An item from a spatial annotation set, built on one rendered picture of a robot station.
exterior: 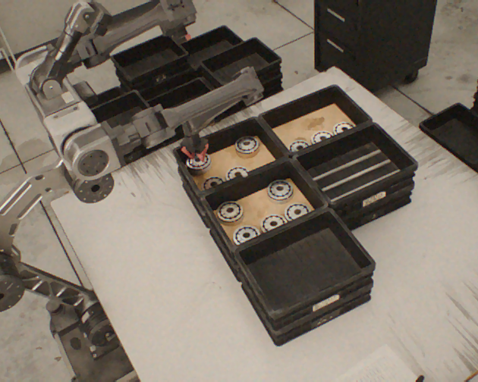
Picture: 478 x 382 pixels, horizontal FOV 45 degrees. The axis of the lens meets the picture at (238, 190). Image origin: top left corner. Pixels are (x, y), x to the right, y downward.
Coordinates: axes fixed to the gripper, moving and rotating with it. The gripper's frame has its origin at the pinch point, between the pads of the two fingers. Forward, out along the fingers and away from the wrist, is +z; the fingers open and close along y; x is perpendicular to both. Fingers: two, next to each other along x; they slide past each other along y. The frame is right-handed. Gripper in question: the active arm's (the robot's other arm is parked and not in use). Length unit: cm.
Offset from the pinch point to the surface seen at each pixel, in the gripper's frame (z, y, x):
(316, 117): 7, -33, -48
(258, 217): 8.5, -34.1, 14.4
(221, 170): 6.8, -8.8, -2.7
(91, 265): 20, 24, 53
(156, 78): 31, 83, -82
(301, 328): 19, -65, 47
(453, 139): 63, -84, -117
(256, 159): 7.1, -19.7, -14.1
